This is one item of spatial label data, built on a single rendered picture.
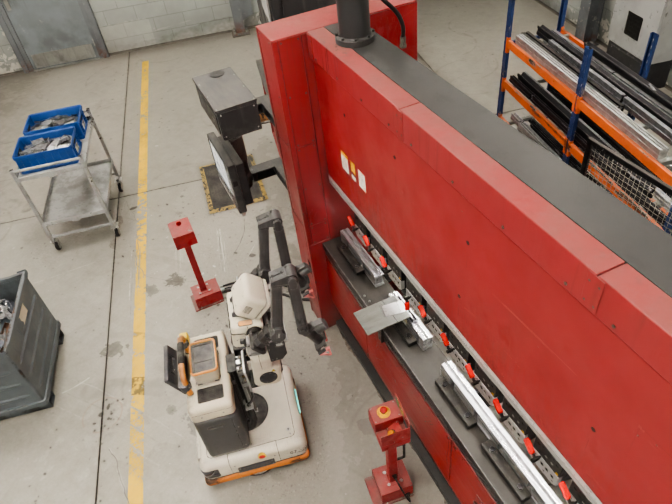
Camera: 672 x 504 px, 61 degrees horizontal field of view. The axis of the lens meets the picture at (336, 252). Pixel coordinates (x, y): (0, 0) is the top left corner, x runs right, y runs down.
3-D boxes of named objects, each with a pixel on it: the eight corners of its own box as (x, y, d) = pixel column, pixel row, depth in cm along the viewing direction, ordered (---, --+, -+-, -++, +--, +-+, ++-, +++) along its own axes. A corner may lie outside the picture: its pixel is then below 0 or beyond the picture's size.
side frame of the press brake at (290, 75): (310, 309, 458) (254, 25, 301) (402, 270, 479) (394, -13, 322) (323, 330, 441) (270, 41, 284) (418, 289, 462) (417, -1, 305)
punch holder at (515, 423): (499, 417, 246) (503, 396, 234) (515, 409, 248) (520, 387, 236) (521, 446, 235) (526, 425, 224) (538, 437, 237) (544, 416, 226)
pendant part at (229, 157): (219, 179, 387) (205, 133, 363) (235, 173, 390) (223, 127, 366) (239, 214, 356) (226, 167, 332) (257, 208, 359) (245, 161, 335)
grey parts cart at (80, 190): (64, 199, 608) (22, 121, 543) (126, 185, 614) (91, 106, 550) (54, 253, 542) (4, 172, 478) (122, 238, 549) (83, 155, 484)
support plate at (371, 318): (353, 313, 321) (353, 312, 320) (394, 296, 327) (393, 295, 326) (367, 335, 308) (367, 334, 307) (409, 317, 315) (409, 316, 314)
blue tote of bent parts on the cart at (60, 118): (36, 131, 550) (28, 114, 538) (88, 120, 556) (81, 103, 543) (31, 150, 524) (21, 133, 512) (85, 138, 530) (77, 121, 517)
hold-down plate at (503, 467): (480, 446, 268) (480, 443, 266) (489, 441, 269) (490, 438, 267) (521, 503, 247) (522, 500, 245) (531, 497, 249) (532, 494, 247)
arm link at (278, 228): (268, 210, 296) (271, 222, 288) (279, 207, 296) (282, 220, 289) (281, 268, 325) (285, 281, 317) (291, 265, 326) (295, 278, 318)
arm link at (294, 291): (281, 264, 265) (285, 280, 257) (293, 261, 265) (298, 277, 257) (295, 323, 294) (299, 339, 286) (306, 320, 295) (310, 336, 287)
